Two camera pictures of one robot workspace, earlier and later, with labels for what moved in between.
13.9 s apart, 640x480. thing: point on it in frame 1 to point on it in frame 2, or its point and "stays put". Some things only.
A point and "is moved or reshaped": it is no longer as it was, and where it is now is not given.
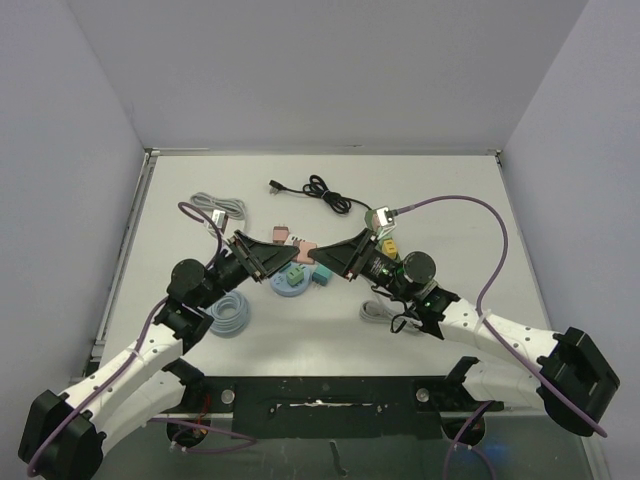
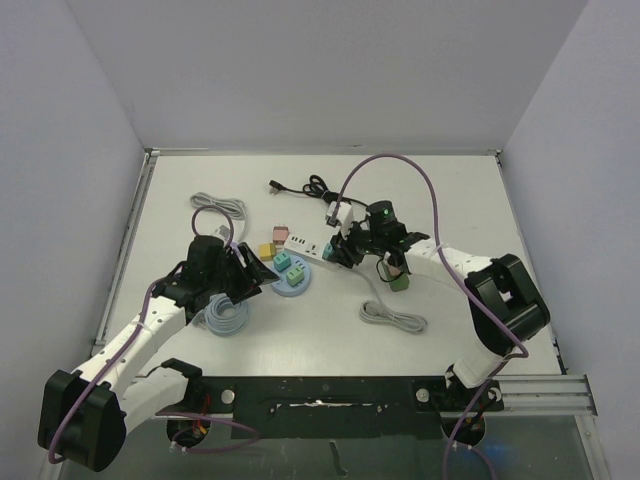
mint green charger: x=295 y=276 stays put
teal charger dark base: x=319 y=279 is moved or reshaped
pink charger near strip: x=280 y=234 stays put
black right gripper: x=360 y=253 to x=351 y=243
